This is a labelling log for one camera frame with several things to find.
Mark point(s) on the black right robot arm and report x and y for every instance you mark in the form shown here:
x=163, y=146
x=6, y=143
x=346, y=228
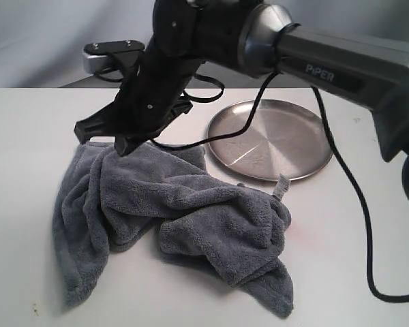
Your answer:
x=256, y=39

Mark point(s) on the white backdrop cloth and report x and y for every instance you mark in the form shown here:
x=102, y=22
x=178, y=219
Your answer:
x=41, y=41

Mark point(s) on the round stainless steel plate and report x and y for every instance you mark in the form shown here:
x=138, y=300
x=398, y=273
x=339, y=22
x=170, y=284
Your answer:
x=284, y=139

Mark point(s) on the grey-blue fleece towel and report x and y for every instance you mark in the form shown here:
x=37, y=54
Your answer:
x=107, y=203

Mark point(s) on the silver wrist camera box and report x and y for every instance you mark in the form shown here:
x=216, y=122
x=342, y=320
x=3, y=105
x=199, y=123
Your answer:
x=120, y=55

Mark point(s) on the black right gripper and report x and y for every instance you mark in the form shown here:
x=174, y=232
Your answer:
x=145, y=101

